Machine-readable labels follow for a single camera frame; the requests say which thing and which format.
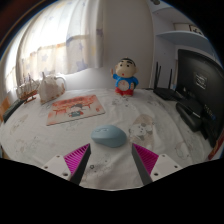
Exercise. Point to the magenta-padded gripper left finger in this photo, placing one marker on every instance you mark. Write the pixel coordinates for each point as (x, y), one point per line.
(77, 159)

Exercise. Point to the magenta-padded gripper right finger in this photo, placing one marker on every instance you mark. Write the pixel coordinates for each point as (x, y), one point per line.
(146, 160)

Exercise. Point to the light blue computer mouse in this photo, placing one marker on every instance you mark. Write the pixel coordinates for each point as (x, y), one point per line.
(108, 136)

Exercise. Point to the orange cartoon print mouse pad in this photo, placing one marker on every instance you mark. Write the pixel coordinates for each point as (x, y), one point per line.
(75, 108)

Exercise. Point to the white printed tablecloth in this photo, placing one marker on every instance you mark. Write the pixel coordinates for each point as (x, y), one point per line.
(50, 140)

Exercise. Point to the black desktop device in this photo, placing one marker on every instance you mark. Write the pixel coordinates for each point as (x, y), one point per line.
(190, 115)

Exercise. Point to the black router with antennas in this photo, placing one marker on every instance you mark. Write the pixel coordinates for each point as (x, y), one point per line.
(165, 92)

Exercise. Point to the red flat book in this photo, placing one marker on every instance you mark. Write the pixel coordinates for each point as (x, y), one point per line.
(217, 146)

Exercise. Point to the white ceramic teapot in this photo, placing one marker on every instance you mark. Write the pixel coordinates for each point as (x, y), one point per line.
(50, 88)

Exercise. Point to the dark keyboard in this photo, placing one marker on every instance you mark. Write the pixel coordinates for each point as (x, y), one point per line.
(12, 110)

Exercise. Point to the cartoon boy figurine clock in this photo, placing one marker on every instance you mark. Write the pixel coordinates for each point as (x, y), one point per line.
(124, 79)

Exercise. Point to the wooden model sailing ship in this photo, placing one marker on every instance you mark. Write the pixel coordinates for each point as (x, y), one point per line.
(27, 90)

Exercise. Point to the orange wooden chair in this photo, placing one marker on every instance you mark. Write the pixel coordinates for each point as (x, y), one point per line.
(4, 107)

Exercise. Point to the black computer monitor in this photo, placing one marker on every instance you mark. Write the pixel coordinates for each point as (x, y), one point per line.
(200, 80)

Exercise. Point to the sheer star print curtain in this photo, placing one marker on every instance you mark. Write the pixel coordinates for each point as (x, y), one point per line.
(56, 36)

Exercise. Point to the white wall shelf unit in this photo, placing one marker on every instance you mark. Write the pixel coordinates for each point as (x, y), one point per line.
(185, 38)

